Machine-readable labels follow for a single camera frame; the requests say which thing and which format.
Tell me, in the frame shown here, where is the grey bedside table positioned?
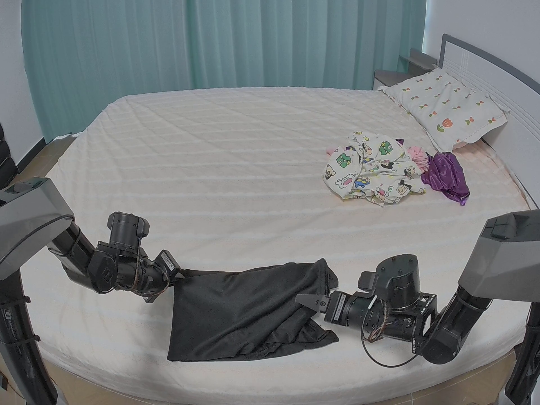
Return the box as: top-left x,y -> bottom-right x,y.
373,48 -> 438,89

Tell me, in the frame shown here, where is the black cable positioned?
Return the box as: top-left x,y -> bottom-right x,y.
361,329 -> 418,369

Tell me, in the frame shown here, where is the white printed pyjama top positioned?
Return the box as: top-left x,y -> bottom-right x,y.
322,131 -> 427,208

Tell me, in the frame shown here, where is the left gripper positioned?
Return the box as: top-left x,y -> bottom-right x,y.
127,249 -> 182,305

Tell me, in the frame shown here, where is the pink garment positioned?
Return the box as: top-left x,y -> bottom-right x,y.
324,144 -> 432,173

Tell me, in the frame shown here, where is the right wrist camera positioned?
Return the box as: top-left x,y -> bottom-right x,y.
358,271 -> 379,293

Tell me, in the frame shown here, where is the purple garment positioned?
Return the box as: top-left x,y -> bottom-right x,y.
421,151 -> 471,206

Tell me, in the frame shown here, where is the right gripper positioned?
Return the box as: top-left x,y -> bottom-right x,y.
295,290 -> 382,332

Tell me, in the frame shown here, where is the dark grey chest of drawers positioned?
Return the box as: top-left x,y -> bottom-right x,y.
0,123 -> 19,185

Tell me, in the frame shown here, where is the blue-green curtain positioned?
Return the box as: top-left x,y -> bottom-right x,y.
21,0 -> 199,142
186,0 -> 428,92

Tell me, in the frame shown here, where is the bed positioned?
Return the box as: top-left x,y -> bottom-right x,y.
19,34 -> 540,395

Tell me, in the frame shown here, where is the white printed pillow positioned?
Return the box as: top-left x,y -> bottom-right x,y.
377,67 -> 510,153

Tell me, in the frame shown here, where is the black T-shirt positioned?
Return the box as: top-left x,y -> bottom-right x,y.
166,258 -> 340,362

